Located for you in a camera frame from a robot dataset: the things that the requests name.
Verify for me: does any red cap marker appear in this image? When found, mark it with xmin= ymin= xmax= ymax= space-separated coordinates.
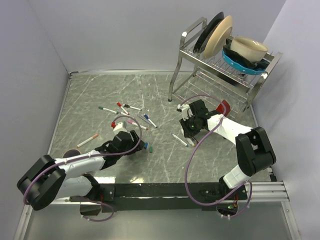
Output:
xmin=116 ymin=102 xmax=130 ymax=116

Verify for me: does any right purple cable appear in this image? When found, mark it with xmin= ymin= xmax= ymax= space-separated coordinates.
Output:
xmin=180 ymin=94 xmax=253 ymax=219

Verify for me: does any cream ceramic bowl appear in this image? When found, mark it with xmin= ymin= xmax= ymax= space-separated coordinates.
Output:
xmin=230 ymin=36 xmax=269 ymax=63

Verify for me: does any stainless steel dish rack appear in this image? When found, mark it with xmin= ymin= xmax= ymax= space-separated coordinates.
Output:
xmin=167 ymin=17 xmax=283 ymax=121

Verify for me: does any white marker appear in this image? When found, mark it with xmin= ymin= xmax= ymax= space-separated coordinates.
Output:
xmin=186 ymin=137 xmax=196 ymax=147

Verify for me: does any beige plate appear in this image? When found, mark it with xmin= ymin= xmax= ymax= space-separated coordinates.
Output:
xmin=203 ymin=15 xmax=233 ymax=59

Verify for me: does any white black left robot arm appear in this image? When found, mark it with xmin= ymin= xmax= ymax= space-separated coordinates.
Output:
xmin=16 ymin=130 xmax=145 ymax=211

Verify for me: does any green cap marker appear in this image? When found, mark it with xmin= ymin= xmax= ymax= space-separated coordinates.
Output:
xmin=98 ymin=106 xmax=119 ymax=115

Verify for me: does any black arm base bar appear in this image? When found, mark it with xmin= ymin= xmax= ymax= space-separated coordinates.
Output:
xmin=69 ymin=182 xmax=248 ymax=213

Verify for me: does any dark blue cap marker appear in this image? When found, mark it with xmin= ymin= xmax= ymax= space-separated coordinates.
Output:
xmin=171 ymin=133 xmax=189 ymax=147

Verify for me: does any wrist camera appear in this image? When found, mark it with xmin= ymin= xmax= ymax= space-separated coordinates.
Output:
xmin=176 ymin=103 xmax=190 ymax=114
xmin=111 ymin=121 xmax=128 ymax=135

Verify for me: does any black dish under bowl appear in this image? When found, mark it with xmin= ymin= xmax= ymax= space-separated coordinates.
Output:
xmin=223 ymin=39 xmax=270 ymax=70

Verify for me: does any salmon cap marker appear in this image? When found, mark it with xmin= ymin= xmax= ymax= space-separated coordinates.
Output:
xmin=76 ymin=134 xmax=99 ymax=148

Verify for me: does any red bowl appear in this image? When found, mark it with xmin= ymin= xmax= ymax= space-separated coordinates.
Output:
xmin=216 ymin=100 xmax=231 ymax=117

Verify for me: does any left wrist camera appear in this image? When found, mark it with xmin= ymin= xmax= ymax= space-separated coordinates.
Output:
xmin=111 ymin=121 xmax=128 ymax=135

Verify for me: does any pink cap marker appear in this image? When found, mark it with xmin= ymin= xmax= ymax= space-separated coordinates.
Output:
xmin=127 ymin=120 xmax=149 ymax=131

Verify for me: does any blue polka dot bowl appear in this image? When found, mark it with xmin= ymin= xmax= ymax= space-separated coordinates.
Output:
xmin=222 ymin=50 xmax=266 ymax=76

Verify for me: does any black cap marker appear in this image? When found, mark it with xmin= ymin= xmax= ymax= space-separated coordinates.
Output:
xmin=124 ymin=104 xmax=142 ymax=111

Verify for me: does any black plate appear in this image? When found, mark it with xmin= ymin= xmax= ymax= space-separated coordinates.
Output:
xmin=193 ymin=11 xmax=225 ymax=54

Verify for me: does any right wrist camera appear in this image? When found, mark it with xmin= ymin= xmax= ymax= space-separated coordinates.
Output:
xmin=176 ymin=103 xmax=190 ymax=114

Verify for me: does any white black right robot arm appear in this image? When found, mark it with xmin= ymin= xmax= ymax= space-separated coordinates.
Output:
xmin=177 ymin=99 xmax=277 ymax=199

